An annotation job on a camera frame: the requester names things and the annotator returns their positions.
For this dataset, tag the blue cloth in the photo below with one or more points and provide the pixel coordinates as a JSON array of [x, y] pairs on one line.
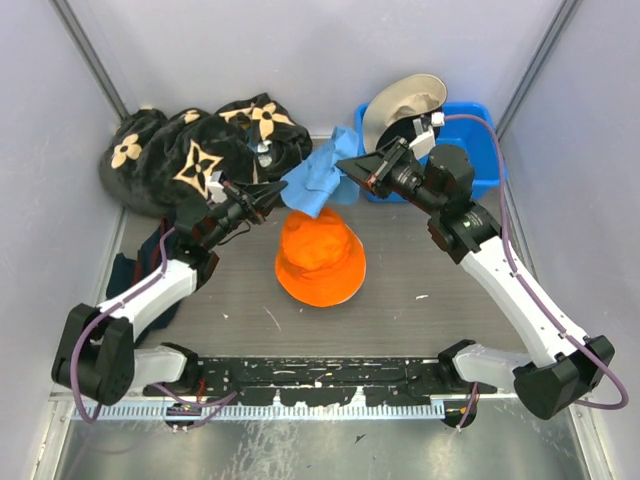
[[317, 180]]

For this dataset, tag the orange hat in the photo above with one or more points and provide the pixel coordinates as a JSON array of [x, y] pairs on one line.
[[320, 261]]

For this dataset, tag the navy cloth with red stripe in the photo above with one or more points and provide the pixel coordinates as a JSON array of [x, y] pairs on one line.
[[127, 272]]

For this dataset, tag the blue plastic bin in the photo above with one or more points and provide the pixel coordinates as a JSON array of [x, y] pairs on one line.
[[476, 141]]

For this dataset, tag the aluminium front rail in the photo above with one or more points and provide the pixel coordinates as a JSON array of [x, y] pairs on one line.
[[300, 395]]

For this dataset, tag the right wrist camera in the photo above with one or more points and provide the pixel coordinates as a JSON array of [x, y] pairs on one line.
[[425, 128]]

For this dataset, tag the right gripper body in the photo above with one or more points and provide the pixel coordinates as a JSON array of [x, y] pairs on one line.
[[400, 176]]

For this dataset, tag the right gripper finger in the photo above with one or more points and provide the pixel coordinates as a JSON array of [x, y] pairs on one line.
[[385, 157], [359, 170]]

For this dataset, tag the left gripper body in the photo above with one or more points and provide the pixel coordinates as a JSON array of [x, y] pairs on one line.
[[236, 210]]

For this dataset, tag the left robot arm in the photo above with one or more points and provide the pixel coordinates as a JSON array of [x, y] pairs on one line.
[[97, 357]]

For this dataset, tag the black flower-pattern blanket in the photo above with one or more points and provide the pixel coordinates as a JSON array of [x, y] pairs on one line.
[[155, 161]]

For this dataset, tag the black bucket hat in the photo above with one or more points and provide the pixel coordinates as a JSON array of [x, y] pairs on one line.
[[401, 128]]

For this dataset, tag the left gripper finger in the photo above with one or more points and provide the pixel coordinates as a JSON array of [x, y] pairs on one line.
[[264, 203], [267, 190]]

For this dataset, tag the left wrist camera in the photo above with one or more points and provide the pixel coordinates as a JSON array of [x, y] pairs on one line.
[[218, 187]]

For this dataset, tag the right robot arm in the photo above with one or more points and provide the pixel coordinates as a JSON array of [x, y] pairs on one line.
[[562, 363]]

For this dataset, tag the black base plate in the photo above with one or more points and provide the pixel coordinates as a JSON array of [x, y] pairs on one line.
[[320, 382]]

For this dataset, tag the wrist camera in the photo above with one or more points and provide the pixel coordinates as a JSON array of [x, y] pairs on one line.
[[218, 187], [425, 128]]

